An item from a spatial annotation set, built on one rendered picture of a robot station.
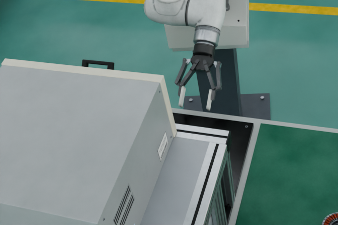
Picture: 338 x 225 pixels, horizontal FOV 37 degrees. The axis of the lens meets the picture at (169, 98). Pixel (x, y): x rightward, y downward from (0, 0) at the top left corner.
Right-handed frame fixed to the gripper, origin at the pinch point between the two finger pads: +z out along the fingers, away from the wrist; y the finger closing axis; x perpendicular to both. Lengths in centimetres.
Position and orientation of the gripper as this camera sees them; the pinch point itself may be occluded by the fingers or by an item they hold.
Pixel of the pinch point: (195, 101)
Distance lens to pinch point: 176.0
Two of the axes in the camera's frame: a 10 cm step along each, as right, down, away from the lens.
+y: -9.4, -1.1, 3.2
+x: -2.9, -2.3, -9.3
